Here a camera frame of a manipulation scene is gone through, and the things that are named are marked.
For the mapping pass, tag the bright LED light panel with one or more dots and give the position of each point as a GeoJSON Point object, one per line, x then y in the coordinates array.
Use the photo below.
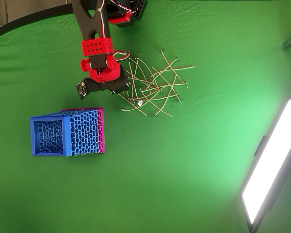
{"type": "Point", "coordinates": [269, 165]}

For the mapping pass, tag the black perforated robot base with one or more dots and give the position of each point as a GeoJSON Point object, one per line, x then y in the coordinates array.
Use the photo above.
{"type": "Point", "coordinates": [140, 8]}

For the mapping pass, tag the green cloth with black rim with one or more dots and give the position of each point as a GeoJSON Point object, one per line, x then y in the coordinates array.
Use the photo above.
{"type": "Point", "coordinates": [160, 157]}

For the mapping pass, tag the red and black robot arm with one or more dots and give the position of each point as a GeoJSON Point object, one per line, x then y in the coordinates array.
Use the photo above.
{"type": "Point", "coordinates": [83, 24]}

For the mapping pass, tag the blue and magenta lattice basket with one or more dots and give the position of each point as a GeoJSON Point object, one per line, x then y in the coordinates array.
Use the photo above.
{"type": "Point", "coordinates": [85, 131]}

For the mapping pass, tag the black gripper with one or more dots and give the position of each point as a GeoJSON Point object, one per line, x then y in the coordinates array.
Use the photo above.
{"type": "Point", "coordinates": [118, 85]}

